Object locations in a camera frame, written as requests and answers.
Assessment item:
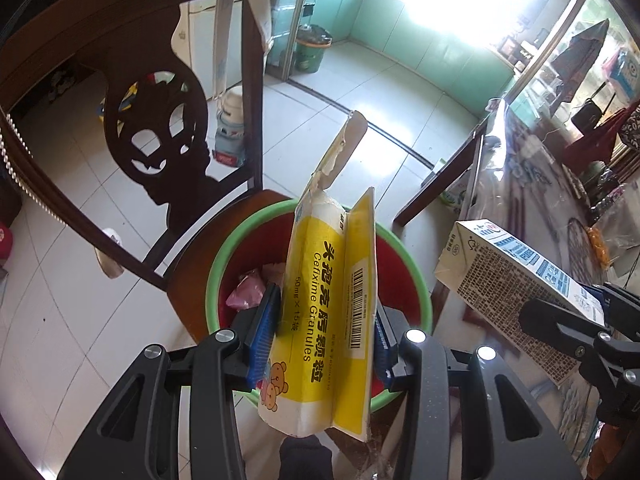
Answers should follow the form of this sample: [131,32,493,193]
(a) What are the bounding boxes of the white blue milk carton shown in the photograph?
[432,218,607,388]

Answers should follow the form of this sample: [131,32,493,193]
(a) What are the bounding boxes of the large water jug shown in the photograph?
[214,85,247,167]

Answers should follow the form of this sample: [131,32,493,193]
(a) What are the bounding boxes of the small black shoulder bag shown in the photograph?
[571,97,606,133]

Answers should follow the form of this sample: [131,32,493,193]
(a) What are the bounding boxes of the black white patterned bag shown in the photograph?
[617,102,640,153]

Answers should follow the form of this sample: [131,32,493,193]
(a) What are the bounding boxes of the pink wrapper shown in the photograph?
[225,269,267,311]

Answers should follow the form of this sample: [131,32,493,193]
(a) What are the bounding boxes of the blue red hanging cloth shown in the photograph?
[552,19,611,106]

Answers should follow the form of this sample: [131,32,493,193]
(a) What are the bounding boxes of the yellow white medicine box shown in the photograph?
[257,110,377,443]

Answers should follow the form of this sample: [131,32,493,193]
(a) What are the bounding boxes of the dark cloth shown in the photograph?
[280,435,333,480]

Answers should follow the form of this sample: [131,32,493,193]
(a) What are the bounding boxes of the white cartoon apron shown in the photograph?
[602,47,640,101]

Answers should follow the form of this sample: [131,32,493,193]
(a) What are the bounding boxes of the green trash bin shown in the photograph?
[292,24,333,73]

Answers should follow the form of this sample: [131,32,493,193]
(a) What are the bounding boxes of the red basin with green rim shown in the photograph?
[205,199,433,413]

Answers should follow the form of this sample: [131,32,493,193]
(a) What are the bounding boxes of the dark red garment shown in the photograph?
[565,107,636,166]

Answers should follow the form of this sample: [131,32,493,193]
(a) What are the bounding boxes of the teal kitchen cabinets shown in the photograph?
[310,0,516,116]

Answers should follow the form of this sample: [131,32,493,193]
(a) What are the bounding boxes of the dark wooden carved chair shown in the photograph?
[0,0,273,356]

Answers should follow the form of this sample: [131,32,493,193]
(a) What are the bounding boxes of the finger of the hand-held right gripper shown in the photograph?
[580,281,640,322]
[517,297,613,361]

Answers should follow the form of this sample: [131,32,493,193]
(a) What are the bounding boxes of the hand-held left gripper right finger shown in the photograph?
[372,302,583,480]

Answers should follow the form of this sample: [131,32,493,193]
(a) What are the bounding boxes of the yellow toy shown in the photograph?
[100,85,141,121]

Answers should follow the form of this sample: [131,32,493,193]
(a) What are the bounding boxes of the white refrigerator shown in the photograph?
[172,0,241,101]

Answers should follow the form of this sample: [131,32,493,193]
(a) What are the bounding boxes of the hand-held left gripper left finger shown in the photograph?
[57,282,283,480]

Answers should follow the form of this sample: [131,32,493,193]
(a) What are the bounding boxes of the clear bag of orange snacks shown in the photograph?
[582,205,640,273]

